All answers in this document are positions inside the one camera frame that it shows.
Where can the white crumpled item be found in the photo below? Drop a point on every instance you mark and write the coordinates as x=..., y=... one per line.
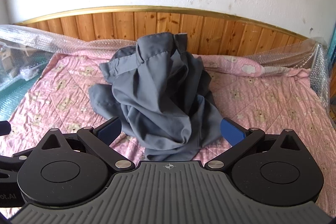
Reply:
x=29, y=73

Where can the cardboard box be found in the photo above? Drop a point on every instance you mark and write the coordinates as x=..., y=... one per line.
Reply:
x=5, y=60

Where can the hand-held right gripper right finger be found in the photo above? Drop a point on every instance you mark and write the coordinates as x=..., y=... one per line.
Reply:
x=232, y=132

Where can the pink bear-print blanket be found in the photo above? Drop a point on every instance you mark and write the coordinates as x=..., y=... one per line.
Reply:
x=262, y=98

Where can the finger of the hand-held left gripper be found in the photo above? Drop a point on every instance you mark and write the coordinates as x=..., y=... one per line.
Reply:
x=4, y=129

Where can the grey pants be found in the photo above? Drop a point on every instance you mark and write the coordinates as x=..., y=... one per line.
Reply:
x=157, y=98

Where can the wooden headboard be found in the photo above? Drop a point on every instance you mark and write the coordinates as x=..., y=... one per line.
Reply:
x=105, y=24

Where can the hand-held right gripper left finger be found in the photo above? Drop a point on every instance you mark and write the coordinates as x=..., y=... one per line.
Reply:
x=111, y=132

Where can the teal bed sheet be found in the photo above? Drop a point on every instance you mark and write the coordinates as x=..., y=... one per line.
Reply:
x=15, y=100

